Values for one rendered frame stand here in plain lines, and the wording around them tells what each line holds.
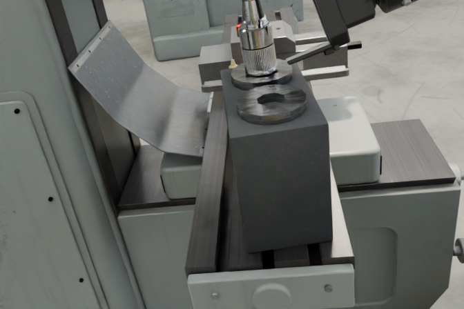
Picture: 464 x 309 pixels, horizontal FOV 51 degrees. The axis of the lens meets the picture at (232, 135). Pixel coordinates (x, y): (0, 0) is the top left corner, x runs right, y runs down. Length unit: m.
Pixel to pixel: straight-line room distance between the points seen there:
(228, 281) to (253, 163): 0.17
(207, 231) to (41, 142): 0.46
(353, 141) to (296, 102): 0.52
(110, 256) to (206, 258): 0.56
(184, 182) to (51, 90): 0.35
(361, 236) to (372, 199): 0.12
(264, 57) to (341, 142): 0.47
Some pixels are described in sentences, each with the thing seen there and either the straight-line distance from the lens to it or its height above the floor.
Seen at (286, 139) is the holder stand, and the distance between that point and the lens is 0.58.
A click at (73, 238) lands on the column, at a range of 1.18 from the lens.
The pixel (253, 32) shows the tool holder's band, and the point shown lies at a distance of 0.67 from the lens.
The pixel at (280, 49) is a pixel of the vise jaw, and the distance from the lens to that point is 1.12.
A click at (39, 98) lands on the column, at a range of 1.02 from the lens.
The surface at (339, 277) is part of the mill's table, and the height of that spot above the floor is 0.91.
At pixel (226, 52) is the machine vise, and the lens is 1.19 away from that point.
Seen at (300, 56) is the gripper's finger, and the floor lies 1.17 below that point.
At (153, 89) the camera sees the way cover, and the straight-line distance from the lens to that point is 1.23.
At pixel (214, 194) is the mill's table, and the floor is 0.93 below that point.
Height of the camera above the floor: 1.40
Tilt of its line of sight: 30 degrees down
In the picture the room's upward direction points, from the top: 9 degrees counter-clockwise
